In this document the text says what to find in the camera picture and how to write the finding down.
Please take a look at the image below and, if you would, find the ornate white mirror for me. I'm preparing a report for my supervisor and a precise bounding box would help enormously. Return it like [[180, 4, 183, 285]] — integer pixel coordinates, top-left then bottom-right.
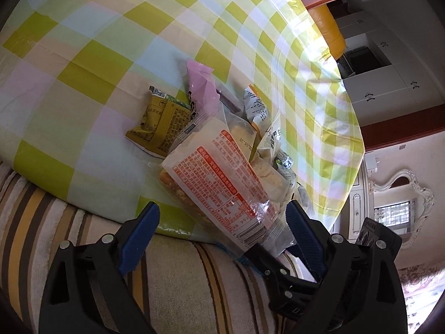
[[369, 169, 437, 249]]

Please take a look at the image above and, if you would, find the white wardrobe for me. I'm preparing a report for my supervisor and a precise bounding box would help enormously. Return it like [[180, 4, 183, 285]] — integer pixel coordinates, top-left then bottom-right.
[[334, 7, 445, 126]]

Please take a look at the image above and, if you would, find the striped sofa cushion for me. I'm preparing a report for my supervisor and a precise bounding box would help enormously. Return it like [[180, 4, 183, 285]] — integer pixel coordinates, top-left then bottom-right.
[[0, 162, 306, 334]]

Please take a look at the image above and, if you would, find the olive yellow snack packet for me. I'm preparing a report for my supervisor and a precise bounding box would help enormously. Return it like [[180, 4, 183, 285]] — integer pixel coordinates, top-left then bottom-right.
[[126, 85, 192, 155]]

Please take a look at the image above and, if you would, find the clear cake packet orange label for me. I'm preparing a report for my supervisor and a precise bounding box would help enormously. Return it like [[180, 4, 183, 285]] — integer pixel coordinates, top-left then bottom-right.
[[158, 116, 296, 261]]

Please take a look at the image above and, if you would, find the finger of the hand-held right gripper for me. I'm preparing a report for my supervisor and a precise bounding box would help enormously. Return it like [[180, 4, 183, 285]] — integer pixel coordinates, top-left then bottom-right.
[[240, 242, 329, 321]]

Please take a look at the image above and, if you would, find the small green snack packet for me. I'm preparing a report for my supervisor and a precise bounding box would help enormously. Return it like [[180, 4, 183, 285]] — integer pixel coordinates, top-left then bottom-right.
[[275, 149, 296, 171]]

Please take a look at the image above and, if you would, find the white orange-trim snack packet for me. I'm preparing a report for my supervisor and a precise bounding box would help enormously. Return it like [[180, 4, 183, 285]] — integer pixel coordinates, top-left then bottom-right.
[[241, 84, 272, 127]]

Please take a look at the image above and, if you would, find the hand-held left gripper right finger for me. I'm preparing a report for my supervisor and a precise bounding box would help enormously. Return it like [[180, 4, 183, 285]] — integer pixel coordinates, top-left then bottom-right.
[[285, 200, 408, 334]]

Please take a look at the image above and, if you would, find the white snack packet black print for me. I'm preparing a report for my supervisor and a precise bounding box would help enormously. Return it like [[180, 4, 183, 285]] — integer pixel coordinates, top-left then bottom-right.
[[257, 111, 284, 157]]

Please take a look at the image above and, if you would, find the yellow leather armchair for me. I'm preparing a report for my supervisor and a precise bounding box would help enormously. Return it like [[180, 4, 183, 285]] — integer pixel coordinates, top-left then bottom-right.
[[309, 3, 346, 60]]

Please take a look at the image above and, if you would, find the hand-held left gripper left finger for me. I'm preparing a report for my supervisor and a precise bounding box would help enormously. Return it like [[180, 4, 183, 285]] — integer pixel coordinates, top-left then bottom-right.
[[38, 201, 161, 334]]

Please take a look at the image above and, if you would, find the yellow-green checked tablecloth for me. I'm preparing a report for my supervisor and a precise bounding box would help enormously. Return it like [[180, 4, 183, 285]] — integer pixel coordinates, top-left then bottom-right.
[[0, 0, 365, 247]]

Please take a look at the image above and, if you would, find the pink embroidered bedspread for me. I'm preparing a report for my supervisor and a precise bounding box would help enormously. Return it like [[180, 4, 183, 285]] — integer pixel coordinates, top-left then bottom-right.
[[396, 264, 445, 324]]

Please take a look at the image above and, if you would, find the pink snack packet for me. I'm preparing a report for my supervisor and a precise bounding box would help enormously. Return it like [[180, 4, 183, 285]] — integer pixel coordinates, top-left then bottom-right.
[[186, 59, 223, 126]]

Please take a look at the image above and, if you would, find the round cream bun packet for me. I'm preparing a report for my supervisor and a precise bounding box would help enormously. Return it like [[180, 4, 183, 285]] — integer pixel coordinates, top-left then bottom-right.
[[222, 111, 265, 154]]

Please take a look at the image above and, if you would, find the white wall socket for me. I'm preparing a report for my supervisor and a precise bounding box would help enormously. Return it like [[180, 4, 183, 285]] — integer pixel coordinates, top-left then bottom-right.
[[363, 155, 381, 175]]

